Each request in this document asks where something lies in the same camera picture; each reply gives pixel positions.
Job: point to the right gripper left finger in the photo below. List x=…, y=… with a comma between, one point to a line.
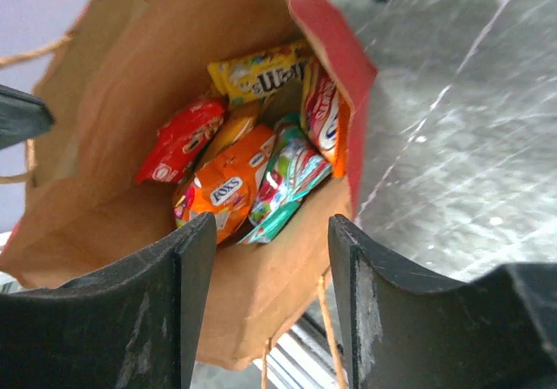
x=132, y=324

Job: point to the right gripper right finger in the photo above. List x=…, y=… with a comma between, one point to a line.
x=404, y=326

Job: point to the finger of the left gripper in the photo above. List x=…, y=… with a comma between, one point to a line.
x=22, y=117

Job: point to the orange Foxs fruits candy bag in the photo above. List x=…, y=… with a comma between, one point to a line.
x=325, y=115

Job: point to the teal mint candy bag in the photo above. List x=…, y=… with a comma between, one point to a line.
x=295, y=168

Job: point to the yellow M&Ms bag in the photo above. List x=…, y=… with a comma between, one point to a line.
x=258, y=76

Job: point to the red snack packet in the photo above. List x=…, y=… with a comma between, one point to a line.
x=181, y=139

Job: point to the yellow orange snack packet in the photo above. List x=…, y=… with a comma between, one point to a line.
x=239, y=122

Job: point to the aluminium rail frame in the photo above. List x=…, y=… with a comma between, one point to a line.
x=301, y=358

